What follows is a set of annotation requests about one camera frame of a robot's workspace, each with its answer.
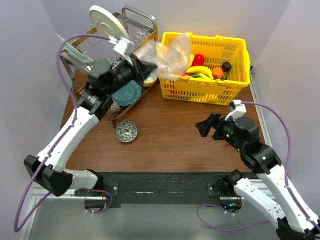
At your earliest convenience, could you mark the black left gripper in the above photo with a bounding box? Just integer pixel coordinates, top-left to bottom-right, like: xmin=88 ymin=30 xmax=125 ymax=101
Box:
xmin=105 ymin=53 xmax=158 ymax=96

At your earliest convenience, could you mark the steel dish rack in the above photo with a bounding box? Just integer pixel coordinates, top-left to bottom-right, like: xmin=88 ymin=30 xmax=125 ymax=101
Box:
xmin=58 ymin=5 xmax=159 ymax=128

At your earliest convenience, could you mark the teal scalloped plate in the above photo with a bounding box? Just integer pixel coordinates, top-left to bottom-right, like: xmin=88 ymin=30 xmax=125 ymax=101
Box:
xmin=111 ymin=81 xmax=142 ymax=107

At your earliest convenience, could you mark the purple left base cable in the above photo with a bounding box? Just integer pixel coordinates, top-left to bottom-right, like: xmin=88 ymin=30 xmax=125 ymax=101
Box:
xmin=84 ymin=188 xmax=113 ymax=215

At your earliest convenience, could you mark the green chili pepper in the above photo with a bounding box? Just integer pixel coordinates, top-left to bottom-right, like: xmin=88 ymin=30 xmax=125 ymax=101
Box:
xmin=220 ymin=72 xmax=229 ymax=81

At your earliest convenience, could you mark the red bell pepper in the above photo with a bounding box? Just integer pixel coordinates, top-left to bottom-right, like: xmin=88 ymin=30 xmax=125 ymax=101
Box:
xmin=191 ymin=54 xmax=205 ymax=67

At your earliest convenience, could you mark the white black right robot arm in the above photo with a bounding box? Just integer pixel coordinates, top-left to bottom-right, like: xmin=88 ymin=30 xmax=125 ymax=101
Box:
xmin=195 ymin=113 xmax=320 ymax=240

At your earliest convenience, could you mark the aluminium frame rail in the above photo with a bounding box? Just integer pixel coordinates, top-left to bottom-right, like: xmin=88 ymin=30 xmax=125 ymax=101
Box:
xmin=18 ymin=184 xmax=76 ymax=240

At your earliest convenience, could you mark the orange fruit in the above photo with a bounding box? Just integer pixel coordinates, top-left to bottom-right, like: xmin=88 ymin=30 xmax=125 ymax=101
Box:
xmin=212 ymin=67 xmax=225 ymax=80

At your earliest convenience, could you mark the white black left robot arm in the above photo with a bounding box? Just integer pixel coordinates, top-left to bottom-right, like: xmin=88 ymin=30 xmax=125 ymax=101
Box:
xmin=23 ymin=54 xmax=158 ymax=197

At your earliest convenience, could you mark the white round plate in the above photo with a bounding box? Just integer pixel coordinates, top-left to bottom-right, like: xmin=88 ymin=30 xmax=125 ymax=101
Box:
xmin=89 ymin=5 xmax=130 ymax=40

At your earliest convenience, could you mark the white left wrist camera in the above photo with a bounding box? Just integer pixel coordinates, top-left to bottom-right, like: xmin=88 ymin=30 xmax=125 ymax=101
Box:
xmin=108 ymin=37 xmax=136 ymax=62

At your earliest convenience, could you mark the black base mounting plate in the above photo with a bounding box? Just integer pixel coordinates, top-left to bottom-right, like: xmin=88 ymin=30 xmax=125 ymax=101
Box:
xmin=74 ymin=171 xmax=253 ymax=210

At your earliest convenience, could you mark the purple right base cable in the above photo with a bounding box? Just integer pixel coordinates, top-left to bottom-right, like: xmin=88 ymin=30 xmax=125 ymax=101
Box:
xmin=196 ymin=204 xmax=273 ymax=232

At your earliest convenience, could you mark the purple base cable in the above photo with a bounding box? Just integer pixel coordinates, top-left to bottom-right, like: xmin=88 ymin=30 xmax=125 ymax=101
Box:
xmin=84 ymin=188 xmax=113 ymax=215
xmin=196 ymin=204 xmax=273 ymax=232

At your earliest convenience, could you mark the yellow banana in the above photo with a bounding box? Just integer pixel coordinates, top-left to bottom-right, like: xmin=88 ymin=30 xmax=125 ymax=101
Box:
xmin=186 ymin=66 xmax=214 ymax=80

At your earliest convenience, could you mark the light green plate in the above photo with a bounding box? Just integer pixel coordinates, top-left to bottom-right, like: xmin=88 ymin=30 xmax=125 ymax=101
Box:
xmin=57 ymin=35 xmax=94 ymax=67

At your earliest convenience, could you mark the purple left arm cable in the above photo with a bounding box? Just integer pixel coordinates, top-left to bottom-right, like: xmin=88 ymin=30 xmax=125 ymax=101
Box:
xmin=13 ymin=34 xmax=118 ymax=233

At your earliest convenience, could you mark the black white floral bowl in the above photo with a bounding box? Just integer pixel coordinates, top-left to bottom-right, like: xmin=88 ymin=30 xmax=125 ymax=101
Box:
xmin=115 ymin=120 xmax=139 ymax=144

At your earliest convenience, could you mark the brown patterned cup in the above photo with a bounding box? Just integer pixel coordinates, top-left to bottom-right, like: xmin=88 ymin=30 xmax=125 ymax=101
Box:
xmin=110 ymin=101 xmax=121 ymax=114

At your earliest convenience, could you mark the dark purple plum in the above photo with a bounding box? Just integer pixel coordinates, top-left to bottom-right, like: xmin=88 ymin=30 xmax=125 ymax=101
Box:
xmin=221 ymin=61 xmax=232 ymax=73

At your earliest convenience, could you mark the yellow plastic basket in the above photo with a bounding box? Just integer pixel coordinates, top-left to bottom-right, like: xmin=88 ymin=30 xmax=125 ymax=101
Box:
xmin=159 ymin=33 xmax=251 ymax=106

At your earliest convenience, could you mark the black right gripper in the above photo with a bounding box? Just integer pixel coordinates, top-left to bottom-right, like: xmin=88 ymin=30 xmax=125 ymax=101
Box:
xmin=195 ymin=111 xmax=245 ymax=152

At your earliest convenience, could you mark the clear zip top bag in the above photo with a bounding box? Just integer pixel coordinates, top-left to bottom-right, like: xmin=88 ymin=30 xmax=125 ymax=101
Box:
xmin=134 ymin=33 xmax=191 ymax=81

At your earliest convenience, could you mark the teal patterned bowl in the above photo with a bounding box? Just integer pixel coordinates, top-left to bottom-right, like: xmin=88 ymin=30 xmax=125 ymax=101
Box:
xmin=142 ymin=74 xmax=158 ymax=88

